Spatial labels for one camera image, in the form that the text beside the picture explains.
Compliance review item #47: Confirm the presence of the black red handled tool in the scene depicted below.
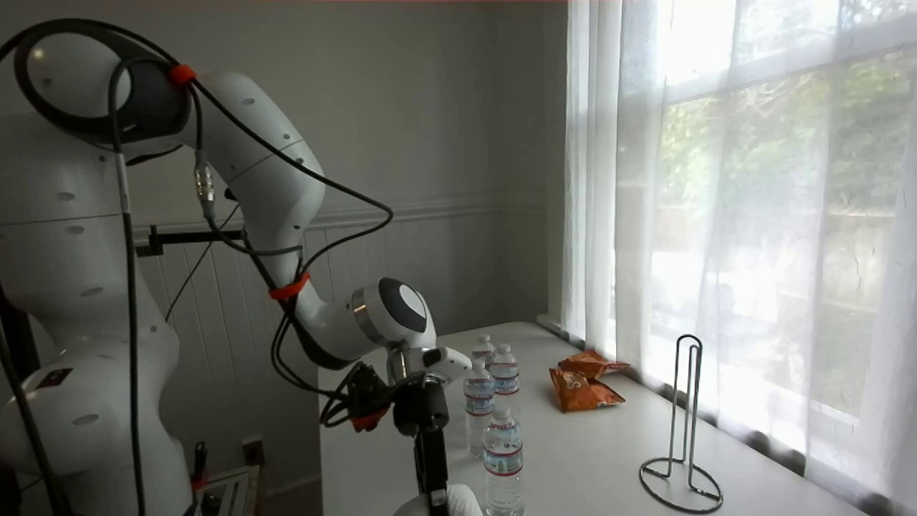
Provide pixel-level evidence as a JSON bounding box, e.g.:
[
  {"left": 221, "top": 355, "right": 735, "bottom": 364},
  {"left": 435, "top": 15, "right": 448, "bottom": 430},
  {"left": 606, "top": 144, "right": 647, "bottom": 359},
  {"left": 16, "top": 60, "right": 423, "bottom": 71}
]
[{"left": 186, "top": 438, "right": 213, "bottom": 516}]

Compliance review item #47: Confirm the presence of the white paper towel roll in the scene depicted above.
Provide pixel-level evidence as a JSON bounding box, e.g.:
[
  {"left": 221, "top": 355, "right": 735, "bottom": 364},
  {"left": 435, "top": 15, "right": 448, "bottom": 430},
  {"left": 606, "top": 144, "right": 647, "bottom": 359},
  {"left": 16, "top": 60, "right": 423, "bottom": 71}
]
[{"left": 397, "top": 483, "right": 486, "bottom": 516}]

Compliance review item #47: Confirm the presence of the black stand pole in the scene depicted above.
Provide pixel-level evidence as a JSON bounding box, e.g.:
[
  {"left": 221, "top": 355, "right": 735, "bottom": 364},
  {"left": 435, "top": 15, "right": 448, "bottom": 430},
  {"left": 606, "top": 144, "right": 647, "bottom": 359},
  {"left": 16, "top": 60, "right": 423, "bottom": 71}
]
[{"left": 0, "top": 285, "right": 74, "bottom": 516}]

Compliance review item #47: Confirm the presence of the framed picture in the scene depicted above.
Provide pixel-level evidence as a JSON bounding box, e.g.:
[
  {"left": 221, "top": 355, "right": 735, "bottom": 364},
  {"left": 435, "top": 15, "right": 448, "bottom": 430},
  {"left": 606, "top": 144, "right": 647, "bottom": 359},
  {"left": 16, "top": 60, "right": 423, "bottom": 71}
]
[{"left": 205, "top": 465, "right": 266, "bottom": 516}]

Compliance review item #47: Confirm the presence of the black hanging cable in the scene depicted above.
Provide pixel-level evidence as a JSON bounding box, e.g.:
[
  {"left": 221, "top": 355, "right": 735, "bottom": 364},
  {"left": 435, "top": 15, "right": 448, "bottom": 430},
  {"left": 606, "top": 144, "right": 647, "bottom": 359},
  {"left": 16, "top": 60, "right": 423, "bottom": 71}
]
[{"left": 107, "top": 56, "right": 150, "bottom": 516}]

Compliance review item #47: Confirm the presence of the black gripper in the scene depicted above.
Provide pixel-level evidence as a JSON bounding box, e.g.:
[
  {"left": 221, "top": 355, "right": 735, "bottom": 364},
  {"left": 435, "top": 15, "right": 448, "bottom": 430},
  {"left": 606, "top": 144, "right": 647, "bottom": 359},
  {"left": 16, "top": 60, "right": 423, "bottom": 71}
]
[{"left": 392, "top": 374, "right": 454, "bottom": 513}]

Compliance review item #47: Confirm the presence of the thin black cable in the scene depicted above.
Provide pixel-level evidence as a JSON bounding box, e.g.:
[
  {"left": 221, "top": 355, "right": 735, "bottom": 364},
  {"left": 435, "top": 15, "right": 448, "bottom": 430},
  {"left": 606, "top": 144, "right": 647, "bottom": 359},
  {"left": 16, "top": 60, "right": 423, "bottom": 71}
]
[{"left": 162, "top": 202, "right": 243, "bottom": 324}]

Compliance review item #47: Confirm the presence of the black camera mount rod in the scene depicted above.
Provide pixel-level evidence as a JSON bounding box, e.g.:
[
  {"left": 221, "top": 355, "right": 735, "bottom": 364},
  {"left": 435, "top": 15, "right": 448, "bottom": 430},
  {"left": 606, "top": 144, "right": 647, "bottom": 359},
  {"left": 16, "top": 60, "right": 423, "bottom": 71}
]
[{"left": 133, "top": 223, "right": 248, "bottom": 258}]

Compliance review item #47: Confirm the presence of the red cable tie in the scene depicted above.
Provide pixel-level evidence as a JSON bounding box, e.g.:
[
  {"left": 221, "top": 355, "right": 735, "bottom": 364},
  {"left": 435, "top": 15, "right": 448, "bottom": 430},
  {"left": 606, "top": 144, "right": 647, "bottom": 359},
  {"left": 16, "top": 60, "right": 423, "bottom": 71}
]
[
  {"left": 347, "top": 404, "right": 387, "bottom": 437},
  {"left": 167, "top": 60, "right": 200, "bottom": 91},
  {"left": 269, "top": 273, "right": 315, "bottom": 306}
]

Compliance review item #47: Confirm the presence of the sheer white curtain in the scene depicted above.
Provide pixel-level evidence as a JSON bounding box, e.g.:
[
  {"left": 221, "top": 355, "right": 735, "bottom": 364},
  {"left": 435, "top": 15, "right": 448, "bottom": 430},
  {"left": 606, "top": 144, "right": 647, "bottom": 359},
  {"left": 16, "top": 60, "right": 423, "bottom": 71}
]
[{"left": 549, "top": 0, "right": 917, "bottom": 516}]

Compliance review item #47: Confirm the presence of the white window frame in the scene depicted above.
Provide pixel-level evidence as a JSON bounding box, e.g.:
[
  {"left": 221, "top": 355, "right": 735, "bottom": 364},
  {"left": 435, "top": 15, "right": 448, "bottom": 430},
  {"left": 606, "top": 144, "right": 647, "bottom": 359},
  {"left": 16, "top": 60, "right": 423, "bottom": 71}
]
[{"left": 656, "top": 0, "right": 917, "bottom": 483}]

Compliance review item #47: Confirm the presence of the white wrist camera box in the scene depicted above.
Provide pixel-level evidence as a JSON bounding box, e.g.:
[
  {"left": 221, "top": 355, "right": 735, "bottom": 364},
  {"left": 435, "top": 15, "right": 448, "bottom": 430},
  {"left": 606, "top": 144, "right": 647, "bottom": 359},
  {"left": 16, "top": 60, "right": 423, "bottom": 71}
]
[{"left": 418, "top": 345, "right": 477, "bottom": 384}]

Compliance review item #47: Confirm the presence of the orange chip bag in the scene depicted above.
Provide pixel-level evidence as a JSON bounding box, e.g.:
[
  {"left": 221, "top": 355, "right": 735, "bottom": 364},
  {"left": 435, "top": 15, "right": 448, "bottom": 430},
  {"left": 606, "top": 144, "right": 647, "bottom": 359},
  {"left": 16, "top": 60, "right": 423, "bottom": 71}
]
[
  {"left": 549, "top": 367, "right": 629, "bottom": 415},
  {"left": 557, "top": 351, "right": 636, "bottom": 382}
]

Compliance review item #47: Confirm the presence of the metal wire towel holder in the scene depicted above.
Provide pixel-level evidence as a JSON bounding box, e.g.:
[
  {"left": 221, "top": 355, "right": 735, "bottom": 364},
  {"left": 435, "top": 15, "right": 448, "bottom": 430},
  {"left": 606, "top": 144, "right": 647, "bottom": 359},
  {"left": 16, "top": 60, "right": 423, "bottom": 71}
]
[{"left": 636, "top": 329, "right": 729, "bottom": 516}]

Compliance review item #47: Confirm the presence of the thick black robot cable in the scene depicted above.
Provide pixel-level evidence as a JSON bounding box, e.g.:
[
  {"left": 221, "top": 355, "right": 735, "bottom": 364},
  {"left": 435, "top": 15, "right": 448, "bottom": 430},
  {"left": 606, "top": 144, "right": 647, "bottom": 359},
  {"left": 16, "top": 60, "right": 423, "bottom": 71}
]
[{"left": 0, "top": 15, "right": 397, "bottom": 404}]

